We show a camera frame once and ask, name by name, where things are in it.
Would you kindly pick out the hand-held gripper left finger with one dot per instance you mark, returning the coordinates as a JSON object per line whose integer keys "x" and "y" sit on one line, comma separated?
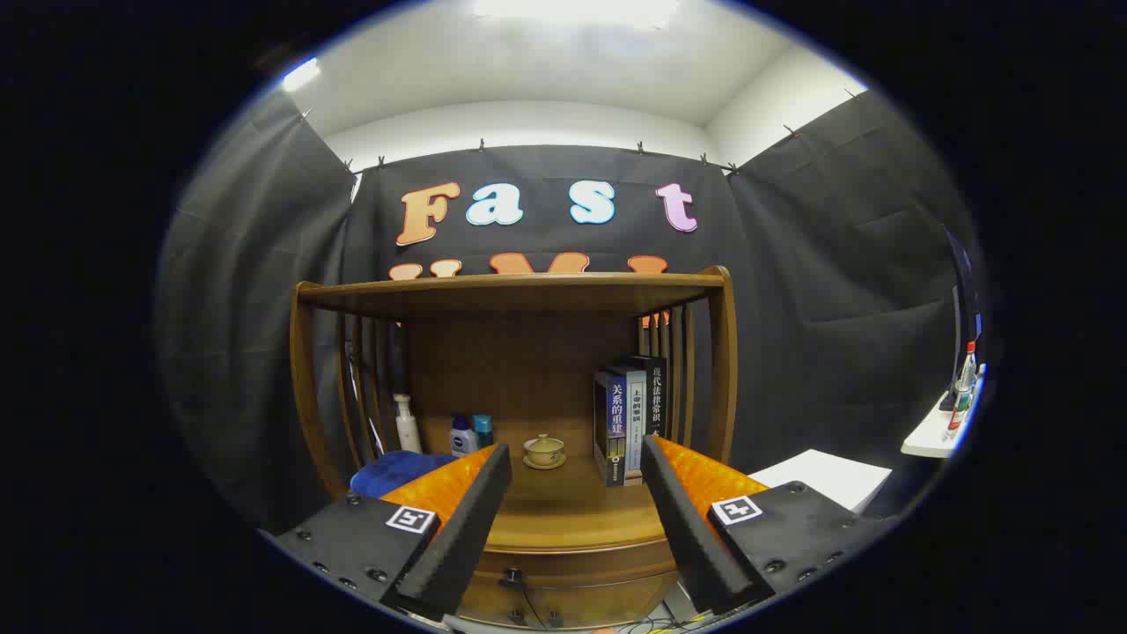
{"x": 467, "y": 528}

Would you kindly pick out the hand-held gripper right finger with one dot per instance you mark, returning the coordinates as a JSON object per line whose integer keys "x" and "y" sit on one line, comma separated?
{"x": 682, "y": 528}

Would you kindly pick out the wooden drawer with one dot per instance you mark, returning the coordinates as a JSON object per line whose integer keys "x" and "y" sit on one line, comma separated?
{"x": 599, "y": 572}

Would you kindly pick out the wooden countertop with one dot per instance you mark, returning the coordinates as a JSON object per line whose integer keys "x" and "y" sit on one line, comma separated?
{"x": 572, "y": 502}

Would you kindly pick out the white side cabinet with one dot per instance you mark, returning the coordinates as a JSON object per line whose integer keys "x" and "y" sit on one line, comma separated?
{"x": 828, "y": 475}

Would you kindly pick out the wooden cabinet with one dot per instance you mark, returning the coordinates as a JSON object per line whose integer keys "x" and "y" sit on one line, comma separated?
{"x": 519, "y": 370}

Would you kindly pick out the white blue-capped lotion bottle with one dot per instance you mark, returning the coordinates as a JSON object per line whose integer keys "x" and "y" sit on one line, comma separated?
{"x": 462, "y": 440}

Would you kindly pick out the blue towel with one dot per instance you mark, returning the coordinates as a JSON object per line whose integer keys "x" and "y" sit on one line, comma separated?
{"x": 396, "y": 471}

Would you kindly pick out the teal clear bottle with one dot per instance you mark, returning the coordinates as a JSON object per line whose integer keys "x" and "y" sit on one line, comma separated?
{"x": 483, "y": 430}

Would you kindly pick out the beige lidded teacup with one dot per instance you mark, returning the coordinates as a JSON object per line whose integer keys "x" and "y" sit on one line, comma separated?
{"x": 544, "y": 451}

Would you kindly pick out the white pump bottle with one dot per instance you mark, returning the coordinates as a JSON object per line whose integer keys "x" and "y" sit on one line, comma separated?
{"x": 408, "y": 431}

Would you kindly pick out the pale-spine book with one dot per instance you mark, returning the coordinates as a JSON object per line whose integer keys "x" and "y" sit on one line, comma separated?
{"x": 636, "y": 423}

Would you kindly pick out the black-spine book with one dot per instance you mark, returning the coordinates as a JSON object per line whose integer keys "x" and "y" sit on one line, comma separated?
{"x": 657, "y": 396}

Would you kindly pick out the red-capped bottle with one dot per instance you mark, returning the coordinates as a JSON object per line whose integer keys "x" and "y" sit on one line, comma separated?
{"x": 964, "y": 387}

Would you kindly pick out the dark monitor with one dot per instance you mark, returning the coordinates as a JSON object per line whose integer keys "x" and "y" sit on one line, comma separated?
{"x": 967, "y": 299}

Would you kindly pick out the ceiling light panel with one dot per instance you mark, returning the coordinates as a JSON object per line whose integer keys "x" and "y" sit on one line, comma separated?
{"x": 301, "y": 74}
{"x": 572, "y": 9}

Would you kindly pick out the white wall shelf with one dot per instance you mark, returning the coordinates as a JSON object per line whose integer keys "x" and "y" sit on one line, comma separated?
{"x": 929, "y": 436}

